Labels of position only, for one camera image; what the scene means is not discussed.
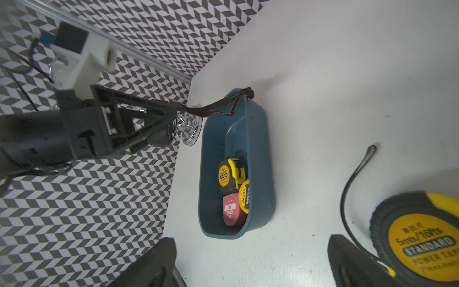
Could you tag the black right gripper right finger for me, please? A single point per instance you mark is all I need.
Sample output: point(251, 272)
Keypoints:
point(351, 267)

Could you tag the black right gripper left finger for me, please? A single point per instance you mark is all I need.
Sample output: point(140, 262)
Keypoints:
point(153, 269)

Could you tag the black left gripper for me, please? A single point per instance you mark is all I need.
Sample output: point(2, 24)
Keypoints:
point(112, 123)

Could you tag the black yellow standard tape measure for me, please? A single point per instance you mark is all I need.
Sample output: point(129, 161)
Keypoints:
point(415, 234)

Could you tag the pink tape measure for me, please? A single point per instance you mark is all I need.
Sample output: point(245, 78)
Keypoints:
point(233, 215)

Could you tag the yellow deli tape measure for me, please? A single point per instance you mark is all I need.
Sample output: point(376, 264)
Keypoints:
point(244, 197)

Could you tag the small yellow black tape measure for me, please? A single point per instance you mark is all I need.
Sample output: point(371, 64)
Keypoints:
point(231, 174)

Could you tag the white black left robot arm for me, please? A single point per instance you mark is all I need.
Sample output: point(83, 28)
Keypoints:
point(36, 140)

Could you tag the teal plastic storage box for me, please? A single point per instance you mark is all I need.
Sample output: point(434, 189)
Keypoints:
point(240, 134)

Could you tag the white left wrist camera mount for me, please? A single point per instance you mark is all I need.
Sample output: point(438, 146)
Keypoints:
point(80, 58)

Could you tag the silver wire glass rack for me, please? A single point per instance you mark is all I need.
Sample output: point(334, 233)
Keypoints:
point(188, 125)

